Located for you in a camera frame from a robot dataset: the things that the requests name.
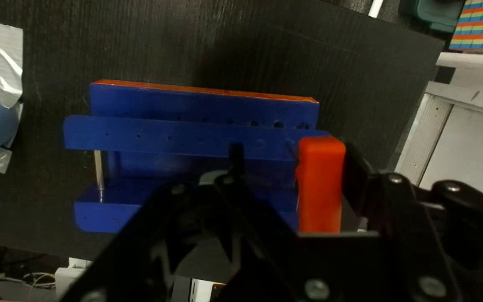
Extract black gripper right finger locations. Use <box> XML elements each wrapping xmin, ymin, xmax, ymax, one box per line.
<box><xmin>344</xmin><ymin>140</ymin><xmax>483</xmax><ymax>302</ymax></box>

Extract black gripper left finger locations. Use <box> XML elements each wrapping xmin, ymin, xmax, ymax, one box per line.
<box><xmin>63</xmin><ymin>140</ymin><xmax>301</xmax><ymax>302</ymax></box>

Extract white computer case box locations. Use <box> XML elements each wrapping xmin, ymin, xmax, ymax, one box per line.
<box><xmin>393</xmin><ymin>50</ymin><xmax>483</xmax><ymax>206</ymax></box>

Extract orange plastic block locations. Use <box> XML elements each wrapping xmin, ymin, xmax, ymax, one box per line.
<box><xmin>296</xmin><ymin>134</ymin><xmax>350</xmax><ymax>234</ymax></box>

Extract silver metal rod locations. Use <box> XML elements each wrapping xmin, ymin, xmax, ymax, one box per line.
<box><xmin>93</xmin><ymin>147</ymin><xmax>108</xmax><ymax>204</ymax></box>

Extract black cabinet table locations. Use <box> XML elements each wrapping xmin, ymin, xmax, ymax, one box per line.
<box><xmin>0</xmin><ymin>0</ymin><xmax>448</xmax><ymax>283</ymax></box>

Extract teal plastic bin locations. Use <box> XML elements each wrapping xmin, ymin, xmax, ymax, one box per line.
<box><xmin>400</xmin><ymin>0</ymin><xmax>467</xmax><ymax>33</ymax></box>

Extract tangled thin cables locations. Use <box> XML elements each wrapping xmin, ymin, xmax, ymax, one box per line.
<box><xmin>0</xmin><ymin>250</ymin><xmax>59</xmax><ymax>300</ymax></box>

